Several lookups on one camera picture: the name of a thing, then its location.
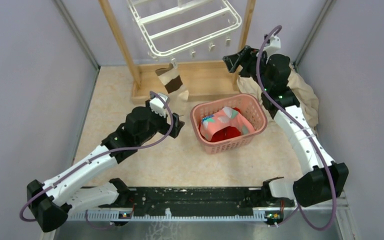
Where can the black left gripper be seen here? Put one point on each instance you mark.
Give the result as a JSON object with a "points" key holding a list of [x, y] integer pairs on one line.
{"points": [[173, 129]]}

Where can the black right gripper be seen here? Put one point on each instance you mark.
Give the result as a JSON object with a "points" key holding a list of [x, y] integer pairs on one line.
{"points": [[245, 58]]}

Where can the beige brown sock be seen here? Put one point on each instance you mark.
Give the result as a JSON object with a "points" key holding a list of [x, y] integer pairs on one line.
{"points": [[176, 90]]}

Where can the red snowman face sock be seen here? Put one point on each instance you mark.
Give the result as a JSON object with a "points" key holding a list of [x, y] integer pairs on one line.
{"points": [[215, 133]]}

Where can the pink plastic laundry basket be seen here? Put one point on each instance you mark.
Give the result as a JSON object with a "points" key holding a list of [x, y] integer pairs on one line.
{"points": [[250, 109]]}

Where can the pink sock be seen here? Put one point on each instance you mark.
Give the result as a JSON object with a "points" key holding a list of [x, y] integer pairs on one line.
{"points": [[229, 116]]}

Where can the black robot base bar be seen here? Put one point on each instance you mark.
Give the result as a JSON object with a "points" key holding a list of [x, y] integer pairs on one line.
{"points": [[192, 204]]}

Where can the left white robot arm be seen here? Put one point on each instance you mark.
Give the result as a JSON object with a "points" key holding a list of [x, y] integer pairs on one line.
{"points": [[53, 201]]}

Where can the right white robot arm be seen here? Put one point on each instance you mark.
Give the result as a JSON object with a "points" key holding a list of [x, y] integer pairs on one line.
{"points": [[323, 179]]}

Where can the white plastic clip hanger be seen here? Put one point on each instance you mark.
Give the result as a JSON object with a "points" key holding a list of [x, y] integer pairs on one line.
{"points": [[171, 27]]}

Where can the beige crumpled cloth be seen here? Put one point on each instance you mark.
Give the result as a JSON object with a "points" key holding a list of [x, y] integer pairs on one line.
{"points": [[309, 102]]}

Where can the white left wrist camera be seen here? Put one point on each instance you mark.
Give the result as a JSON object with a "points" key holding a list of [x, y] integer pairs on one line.
{"points": [[158, 103]]}

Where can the wooden drying rack frame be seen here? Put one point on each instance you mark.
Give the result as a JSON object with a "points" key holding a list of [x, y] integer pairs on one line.
{"points": [[205, 79]]}

